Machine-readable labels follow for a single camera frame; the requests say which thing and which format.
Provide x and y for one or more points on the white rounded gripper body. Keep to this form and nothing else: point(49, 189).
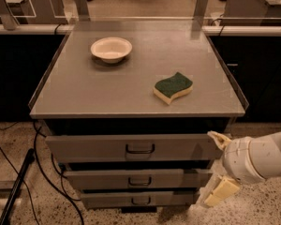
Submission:
point(236, 160)

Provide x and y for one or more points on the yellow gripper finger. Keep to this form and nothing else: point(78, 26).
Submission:
point(218, 189)
point(221, 140)

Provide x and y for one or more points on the grey top drawer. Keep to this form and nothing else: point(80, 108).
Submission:
point(118, 148)

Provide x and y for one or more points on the grey drawer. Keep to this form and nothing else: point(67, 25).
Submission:
point(118, 148)
point(130, 179)
point(139, 199)

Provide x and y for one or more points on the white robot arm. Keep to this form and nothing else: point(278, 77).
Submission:
point(265, 155)

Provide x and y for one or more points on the grey metal drawer cabinet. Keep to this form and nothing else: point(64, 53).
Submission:
point(82, 95)

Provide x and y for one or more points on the grey middle drawer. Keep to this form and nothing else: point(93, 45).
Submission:
point(130, 179)

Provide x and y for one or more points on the grey bottom drawer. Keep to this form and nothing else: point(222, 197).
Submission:
point(139, 199)

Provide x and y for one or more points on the green and yellow sponge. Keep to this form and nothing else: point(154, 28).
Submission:
point(173, 87)

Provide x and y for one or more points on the white round bowl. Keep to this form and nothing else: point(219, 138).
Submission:
point(111, 50)

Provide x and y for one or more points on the black floor bar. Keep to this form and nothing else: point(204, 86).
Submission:
point(29, 158)

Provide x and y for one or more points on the grey background desk left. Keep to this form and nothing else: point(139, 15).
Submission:
point(37, 11)

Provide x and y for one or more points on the grey right post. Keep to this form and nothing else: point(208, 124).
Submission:
point(200, 8)

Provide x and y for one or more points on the grey post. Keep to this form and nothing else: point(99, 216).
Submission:
point(82, 10)
point(200, 8)
point(6, 16)

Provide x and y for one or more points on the grey middle post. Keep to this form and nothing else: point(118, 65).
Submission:
point(82, 10)

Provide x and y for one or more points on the grey left post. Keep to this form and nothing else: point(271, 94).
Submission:
point(6, 16)

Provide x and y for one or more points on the white horizontal rail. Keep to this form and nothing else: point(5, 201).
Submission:
point(226, 31)

